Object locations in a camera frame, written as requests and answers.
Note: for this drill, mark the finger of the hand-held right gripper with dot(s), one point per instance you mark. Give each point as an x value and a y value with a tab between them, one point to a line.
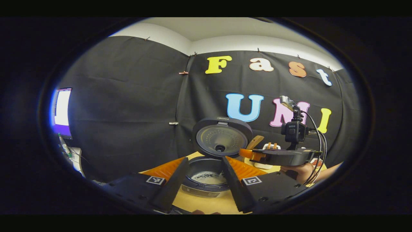
252	155

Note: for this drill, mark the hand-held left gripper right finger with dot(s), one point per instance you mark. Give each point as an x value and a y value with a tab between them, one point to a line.
235	187

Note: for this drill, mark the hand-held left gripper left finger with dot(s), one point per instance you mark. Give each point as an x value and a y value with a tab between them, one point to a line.
172	187

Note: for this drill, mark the wooden spoon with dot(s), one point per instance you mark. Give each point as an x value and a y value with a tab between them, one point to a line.
256	141

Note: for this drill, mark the silver black rice cooker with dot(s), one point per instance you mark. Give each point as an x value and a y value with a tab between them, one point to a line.
222	138

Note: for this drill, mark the white toaster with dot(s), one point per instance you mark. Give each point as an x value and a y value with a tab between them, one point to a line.
262	166

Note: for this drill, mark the black backdrop cloth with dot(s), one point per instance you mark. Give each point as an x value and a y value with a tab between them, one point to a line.
128	96

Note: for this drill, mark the computer monitor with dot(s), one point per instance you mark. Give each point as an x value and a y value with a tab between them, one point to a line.
61	112

